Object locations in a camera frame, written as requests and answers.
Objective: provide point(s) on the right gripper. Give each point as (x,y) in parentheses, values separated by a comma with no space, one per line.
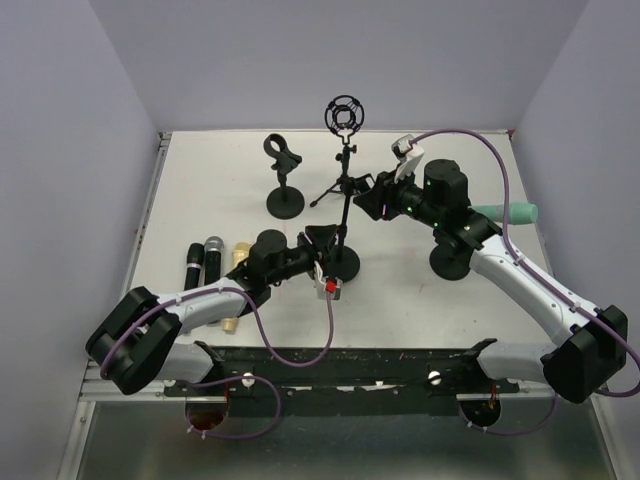
(372,201)

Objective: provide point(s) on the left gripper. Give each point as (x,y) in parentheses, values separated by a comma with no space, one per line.
(321,237)

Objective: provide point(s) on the edge microphone stand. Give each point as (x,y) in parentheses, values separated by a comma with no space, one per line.
(347,260)

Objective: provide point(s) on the round base microphone stand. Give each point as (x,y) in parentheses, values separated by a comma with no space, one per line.
(285,202)

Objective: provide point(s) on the black tripod microphone stand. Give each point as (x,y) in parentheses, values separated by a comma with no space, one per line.
(344,116)

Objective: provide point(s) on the black glitter microphone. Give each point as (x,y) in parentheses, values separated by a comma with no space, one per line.
(212,265)

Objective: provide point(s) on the small black microphone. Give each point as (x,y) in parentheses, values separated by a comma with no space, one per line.
(194,264)

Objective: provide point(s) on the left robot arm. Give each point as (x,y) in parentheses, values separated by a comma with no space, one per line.
(136,344)

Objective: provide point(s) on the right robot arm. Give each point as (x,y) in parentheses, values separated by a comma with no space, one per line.
(584,350)

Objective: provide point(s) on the right round base stand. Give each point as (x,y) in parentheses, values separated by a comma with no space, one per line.
(450,261)

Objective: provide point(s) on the teal microphone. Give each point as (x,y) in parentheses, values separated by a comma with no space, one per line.
(516,213)

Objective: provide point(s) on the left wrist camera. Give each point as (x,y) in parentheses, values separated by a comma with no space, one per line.
(325,287)

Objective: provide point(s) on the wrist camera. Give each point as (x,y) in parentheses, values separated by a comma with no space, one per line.
(325,287)
(409,154)

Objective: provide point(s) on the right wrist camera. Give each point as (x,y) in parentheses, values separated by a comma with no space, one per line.
(409,154)

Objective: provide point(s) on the black mounting rail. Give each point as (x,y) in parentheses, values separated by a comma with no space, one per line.
(249,382)

